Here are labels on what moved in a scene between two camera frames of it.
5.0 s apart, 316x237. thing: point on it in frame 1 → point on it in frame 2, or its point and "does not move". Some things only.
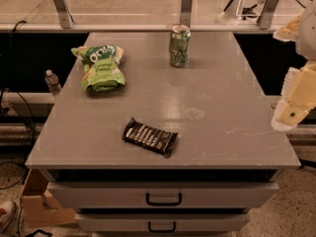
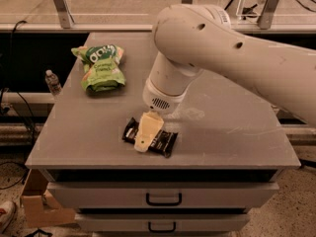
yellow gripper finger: x=298 y=97 → x=151 y=121
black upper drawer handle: x=163 y=203 does not move
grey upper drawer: x=162 y=195 does not move
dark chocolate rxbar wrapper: x=150 y=137 does not move
